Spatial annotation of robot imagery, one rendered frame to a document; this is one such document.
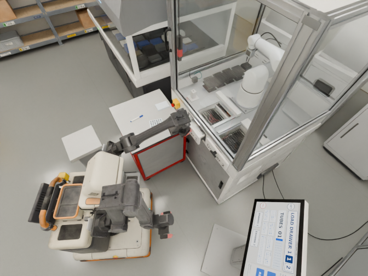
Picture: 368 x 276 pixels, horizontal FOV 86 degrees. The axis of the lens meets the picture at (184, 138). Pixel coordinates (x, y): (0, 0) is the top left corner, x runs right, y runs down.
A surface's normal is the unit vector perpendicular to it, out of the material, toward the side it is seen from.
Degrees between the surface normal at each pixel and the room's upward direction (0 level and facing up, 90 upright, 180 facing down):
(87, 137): 0
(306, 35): 90
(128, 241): 0
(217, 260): 3
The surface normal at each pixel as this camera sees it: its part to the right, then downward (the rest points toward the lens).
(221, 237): -0.04, -0.57
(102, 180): 0.68, -0.44
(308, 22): -0.86, 0.41
